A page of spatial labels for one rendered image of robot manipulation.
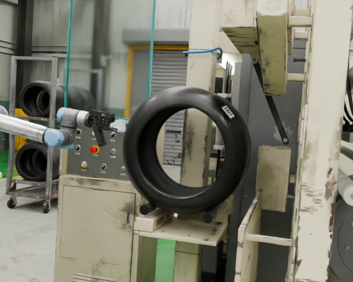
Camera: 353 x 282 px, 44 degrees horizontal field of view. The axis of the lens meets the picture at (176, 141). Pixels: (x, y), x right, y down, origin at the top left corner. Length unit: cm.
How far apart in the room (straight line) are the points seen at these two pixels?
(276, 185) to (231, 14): 88
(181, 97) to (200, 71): 40
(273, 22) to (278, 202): 94
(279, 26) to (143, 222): 99
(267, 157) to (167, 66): 961
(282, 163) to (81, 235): 135
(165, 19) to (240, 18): 1030
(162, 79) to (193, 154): 943
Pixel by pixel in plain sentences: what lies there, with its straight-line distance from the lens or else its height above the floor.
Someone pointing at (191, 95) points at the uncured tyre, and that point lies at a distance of 183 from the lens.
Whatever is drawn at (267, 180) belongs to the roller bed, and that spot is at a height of 104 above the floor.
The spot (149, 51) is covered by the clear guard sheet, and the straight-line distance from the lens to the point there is 261.
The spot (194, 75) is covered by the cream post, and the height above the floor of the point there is 153.
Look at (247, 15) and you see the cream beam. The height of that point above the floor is 168.
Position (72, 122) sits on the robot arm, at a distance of 212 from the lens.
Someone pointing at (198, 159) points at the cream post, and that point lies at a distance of 221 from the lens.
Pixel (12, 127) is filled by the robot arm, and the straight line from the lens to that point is 209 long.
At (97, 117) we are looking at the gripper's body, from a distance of 207.
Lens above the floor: 132
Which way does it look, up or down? 3 degrees down
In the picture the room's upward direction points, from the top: 4 degrees clockwise
